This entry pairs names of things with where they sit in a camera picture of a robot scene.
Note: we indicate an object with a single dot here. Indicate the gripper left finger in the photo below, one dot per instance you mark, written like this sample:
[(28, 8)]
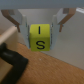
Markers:
[(20, 20)]

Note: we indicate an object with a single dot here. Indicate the white cabinet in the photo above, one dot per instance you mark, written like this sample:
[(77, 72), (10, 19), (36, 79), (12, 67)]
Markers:
[(68, 46)]

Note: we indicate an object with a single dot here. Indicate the yellow block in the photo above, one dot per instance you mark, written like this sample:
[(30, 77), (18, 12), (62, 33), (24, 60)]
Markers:
[(39, 36)]

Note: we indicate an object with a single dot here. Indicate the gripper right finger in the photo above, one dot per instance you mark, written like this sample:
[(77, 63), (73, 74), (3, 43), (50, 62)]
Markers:
[(59, 19)]

